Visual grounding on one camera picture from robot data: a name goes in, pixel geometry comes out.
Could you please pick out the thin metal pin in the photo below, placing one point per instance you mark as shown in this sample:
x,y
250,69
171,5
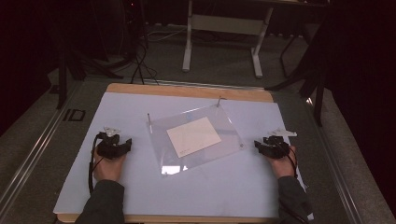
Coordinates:
x,y
149,122
219,101

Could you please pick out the white metal stand frame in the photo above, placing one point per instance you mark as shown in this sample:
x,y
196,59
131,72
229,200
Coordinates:
x,y
224,24

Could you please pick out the black metal stand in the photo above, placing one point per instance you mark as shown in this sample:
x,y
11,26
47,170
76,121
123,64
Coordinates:
x,y
313,77
62,81

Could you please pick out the clear plastic bag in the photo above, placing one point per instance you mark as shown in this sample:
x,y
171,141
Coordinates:
x,y
193,161

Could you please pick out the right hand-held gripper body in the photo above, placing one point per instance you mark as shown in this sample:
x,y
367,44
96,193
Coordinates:
x,y
277,146

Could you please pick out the metal floor rail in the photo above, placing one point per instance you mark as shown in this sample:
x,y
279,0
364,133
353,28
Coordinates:
x,y
28,165
336,161

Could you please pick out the person's left hand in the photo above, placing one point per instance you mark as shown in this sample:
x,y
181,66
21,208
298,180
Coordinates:
x,y
107,169

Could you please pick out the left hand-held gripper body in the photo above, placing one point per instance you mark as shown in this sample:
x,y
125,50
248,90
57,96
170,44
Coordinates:
x,y
109,145

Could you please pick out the beige paper card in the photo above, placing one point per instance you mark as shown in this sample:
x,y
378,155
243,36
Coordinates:
x,y
193,137

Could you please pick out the white table mat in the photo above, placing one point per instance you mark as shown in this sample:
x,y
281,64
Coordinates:
x,y
218,193

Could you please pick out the person's right hand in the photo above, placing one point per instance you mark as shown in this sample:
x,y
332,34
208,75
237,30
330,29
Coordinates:
x,y
285,166

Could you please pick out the wooden table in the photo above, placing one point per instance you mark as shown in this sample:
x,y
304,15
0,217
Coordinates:
x,y
186,90

